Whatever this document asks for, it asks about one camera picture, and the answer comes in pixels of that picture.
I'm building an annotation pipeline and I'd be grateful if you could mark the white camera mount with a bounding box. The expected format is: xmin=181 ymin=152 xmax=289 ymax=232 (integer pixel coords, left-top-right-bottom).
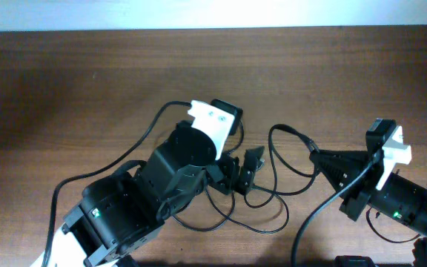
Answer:
xmin=375 ymin=125 xmax=412 ymax=191
xmin=188 ymin=100 xmax=234 ymax=160

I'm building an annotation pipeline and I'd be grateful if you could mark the right camera cable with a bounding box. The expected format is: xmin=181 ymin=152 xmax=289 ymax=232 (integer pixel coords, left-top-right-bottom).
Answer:
xmin=290 ymin=151 xmax=381 ymax=267

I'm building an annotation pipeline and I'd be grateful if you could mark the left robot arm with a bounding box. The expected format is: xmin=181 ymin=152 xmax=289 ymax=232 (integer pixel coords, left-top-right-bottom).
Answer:
xmin=33 ymin=121 xmax=265 ymax=267

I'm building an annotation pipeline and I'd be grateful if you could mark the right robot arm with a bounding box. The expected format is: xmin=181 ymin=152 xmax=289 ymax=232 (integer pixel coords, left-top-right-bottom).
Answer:
xmin=310 ymin=151 xmax=427 ymax=266

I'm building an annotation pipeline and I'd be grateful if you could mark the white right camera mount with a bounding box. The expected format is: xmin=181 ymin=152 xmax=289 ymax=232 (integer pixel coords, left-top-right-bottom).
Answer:
xmin=375 ymin=125 xmax=412 ymax=191

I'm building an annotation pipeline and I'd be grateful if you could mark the thin black wire loop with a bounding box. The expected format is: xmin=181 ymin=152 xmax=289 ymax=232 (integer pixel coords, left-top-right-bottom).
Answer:
xmin=365 ymin=207 xmax=422 ymax=245

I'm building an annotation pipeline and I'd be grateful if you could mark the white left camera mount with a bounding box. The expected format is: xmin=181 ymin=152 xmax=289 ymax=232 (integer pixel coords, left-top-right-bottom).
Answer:
xmin=188 ymin=100 xmax=234 ymax=160

